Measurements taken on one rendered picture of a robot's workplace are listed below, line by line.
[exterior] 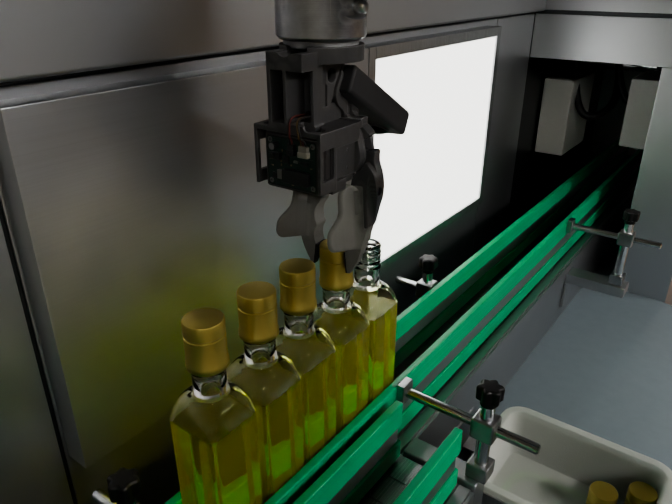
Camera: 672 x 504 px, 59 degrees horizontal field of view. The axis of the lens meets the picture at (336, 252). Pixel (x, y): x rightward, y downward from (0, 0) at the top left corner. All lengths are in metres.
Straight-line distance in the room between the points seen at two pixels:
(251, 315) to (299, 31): 0.23
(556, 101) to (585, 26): 0.23
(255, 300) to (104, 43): 0.24
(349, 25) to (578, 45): 0.96
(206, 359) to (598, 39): 1.11
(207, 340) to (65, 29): 0.26
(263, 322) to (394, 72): 0.47
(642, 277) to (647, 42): 0.50
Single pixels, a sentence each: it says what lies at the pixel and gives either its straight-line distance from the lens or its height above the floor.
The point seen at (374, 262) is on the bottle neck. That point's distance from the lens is 0.64.
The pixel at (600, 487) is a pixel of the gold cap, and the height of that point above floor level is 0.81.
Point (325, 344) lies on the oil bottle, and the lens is 0.58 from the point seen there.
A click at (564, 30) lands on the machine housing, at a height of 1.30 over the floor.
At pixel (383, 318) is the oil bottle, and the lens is 0.66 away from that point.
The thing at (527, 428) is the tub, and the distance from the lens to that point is 0.93.
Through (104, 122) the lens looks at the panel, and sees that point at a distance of 0.53.
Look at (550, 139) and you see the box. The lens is 1.57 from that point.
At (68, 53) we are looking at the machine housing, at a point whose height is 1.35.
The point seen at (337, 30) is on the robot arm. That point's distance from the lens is 0.49.
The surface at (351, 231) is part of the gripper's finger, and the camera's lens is 0.55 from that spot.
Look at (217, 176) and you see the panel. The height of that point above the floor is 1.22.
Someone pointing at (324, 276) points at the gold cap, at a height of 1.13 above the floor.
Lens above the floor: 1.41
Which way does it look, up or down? 25 degrees down
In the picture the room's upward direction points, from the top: straight up
